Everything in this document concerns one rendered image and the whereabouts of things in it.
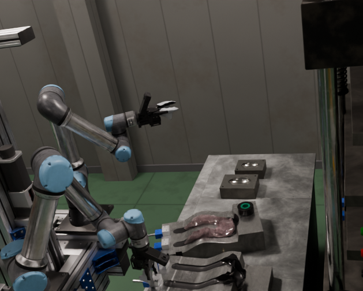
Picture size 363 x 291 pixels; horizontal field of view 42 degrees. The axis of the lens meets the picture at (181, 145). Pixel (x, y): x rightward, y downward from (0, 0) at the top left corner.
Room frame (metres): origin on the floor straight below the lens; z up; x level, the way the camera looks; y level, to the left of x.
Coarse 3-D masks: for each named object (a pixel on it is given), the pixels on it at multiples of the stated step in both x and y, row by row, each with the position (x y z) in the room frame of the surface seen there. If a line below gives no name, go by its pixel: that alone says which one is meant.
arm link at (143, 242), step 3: (147, 234) 1.62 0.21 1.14; (144, 237) 1.59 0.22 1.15; (147, 237) 1.61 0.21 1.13; (132, 240) 1.59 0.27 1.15; (138, 240) 1.58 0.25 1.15; (141, 240) 1.59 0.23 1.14; (144, 240) 1.59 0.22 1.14; (147, 240) 1.60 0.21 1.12; (132, 243) 1.60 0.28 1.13; (135, 243) 1.58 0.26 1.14; (138, 243) 1.59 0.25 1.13; (141, 243) 1.59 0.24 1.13; (144, 243) 1.59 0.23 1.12; (147, 243) 1.60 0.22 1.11; (135, 246) 1.59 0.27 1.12; (138, 246) 1.59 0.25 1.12; (141, 246) 1.58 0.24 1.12; (144, 246) 1.59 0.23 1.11
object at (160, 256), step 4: (148, 248) 1.62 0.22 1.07; (152, 248) 1.62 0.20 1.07; (144, 252) 1.59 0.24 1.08; (148, 252) 1.59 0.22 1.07; (152, 252) 1.60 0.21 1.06; (156, 252) 1.60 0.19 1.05; (160, 252) 1.61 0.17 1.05; (148, 256) 1.59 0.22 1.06; (152, 256) 1.58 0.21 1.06; (156, 256) 1.58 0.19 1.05; (160, 256) 1.59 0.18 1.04; (164, 256) 1.58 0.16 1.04; (168, 256) 1.60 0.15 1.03; (156, 260) 1.57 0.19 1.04; (160, 260) 1.57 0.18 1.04; (164, 260) 1.57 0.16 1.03; (168, 260) 1.58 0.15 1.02; (164, 264) 1.56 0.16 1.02
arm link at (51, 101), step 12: (48, 96) 2.03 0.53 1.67; (48, 108) 1.99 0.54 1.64; (60, 108) 1.99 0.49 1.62; (48, 120) 2.01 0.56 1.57; (60, 120) 1.97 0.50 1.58; (72, 120) 1.99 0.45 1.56; (84, 120) 2.02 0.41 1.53; (84, 132) 1.99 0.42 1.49; (96, 132) 2.01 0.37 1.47; (96, 144) 2.01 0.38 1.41; (108, 144) 2.00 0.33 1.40; (120, 144) 2.02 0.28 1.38; (120, 156) 1.99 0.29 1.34
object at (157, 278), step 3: (153, 276) 1.62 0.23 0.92; (156, 276) 1.62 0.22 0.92; (159, 276) 1.62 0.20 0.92; (135, 279) 1.65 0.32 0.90; (138, 279) 1.65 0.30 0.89; (153, 279) 1.60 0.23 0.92; (156, 279) 1.60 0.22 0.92; (159, 279) 1.60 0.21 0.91; (141, 282) 1.63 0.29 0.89; (144, 282) 1.61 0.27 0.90; (156, 282) 1.58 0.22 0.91; (159, 282) 1.60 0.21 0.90; (144, 285) 1.61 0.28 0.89; (147, 285) 1.61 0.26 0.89; (153, 285) 1.59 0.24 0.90; (156, 285) 1.58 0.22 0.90; (159, 285) 1.59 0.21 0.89
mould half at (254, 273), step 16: (176, 256) 1.76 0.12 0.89; (224, 256) 1.64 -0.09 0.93; (240, 256) 1.62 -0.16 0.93; (160, 272) 1.67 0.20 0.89; (176, 272) 1.65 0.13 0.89; (192, 272) 1.64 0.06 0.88; (208, 272) 1.60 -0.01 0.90; (224, 272) 1.54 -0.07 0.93; (256, 272) 1.58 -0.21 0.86; (272, 272) 1.59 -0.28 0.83; (160, 288) 1.57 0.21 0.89; (176, 288) 1.56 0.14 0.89; (208, 288) 1.49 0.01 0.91; (224, 288) 1.45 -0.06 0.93; (240, 288) 1.51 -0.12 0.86; (256, 288) 1.49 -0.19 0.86
